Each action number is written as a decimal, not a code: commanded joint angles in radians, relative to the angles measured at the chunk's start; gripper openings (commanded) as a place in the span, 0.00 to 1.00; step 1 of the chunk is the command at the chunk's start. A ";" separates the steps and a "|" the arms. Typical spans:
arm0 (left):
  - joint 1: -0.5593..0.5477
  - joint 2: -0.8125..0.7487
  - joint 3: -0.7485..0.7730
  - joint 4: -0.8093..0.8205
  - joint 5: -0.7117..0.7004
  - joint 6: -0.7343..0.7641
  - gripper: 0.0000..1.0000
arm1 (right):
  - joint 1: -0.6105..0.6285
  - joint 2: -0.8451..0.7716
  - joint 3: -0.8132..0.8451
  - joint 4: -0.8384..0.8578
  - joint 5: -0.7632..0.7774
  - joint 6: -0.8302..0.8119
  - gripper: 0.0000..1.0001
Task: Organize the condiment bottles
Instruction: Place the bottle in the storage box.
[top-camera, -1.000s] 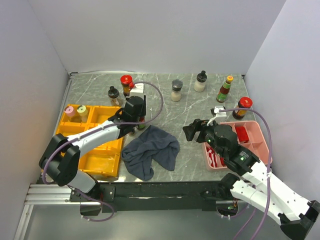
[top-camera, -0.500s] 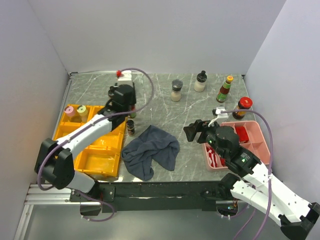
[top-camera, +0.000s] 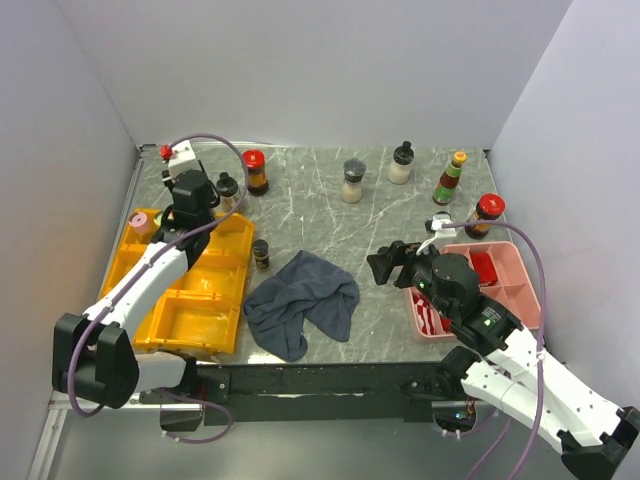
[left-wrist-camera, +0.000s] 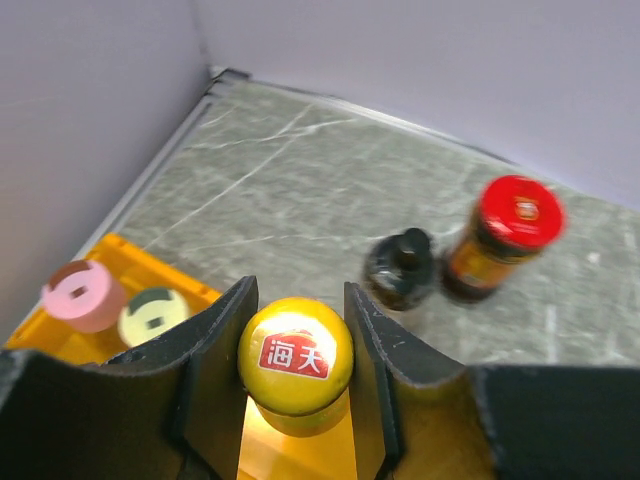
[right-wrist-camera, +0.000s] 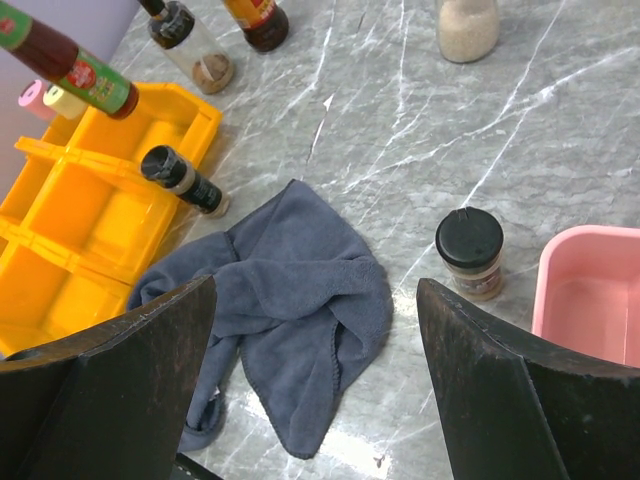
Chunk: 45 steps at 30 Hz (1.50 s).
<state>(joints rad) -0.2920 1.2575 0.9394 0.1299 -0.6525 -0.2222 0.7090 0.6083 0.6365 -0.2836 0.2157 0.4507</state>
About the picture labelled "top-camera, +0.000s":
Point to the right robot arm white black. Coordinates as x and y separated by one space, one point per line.
500 362

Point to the aluminium frame rail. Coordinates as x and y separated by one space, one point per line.
58 408

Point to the green lid cream bottle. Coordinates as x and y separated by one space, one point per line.
159 217

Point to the red lid sauce jar right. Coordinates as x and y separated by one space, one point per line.
490 206

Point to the small black lid spice jar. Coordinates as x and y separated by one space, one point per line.
260 250

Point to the pink compartment tray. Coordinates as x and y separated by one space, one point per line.
514 290

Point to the red packet in tray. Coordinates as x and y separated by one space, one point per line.
484 266

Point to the red lid sauce jar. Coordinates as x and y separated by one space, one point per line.
490 206
256 164

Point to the salt grinder black top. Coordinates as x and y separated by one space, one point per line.
354 170

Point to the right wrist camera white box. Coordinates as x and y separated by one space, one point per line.
440 232

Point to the dark blue cloth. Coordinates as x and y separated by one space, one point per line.
307 288

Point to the red lid sauce jar left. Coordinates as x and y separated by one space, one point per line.
256 164

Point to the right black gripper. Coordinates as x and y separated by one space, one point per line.
398 253

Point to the red white striped packet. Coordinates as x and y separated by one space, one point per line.
426 321

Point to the round black cap dark bottle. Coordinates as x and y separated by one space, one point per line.
229 192

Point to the yellow cap chili sauce bottle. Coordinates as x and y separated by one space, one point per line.
449 179

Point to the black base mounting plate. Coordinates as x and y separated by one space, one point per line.
300 392

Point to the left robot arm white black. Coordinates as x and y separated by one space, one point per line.
93 355

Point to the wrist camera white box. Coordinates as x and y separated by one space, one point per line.
440 232
179 158

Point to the pink lid bottle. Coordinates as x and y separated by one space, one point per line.
140 225

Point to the white powder bottle black cap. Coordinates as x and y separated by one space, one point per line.
401 165

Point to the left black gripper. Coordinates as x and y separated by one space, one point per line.
167 179

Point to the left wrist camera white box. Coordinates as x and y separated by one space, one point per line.
179 158

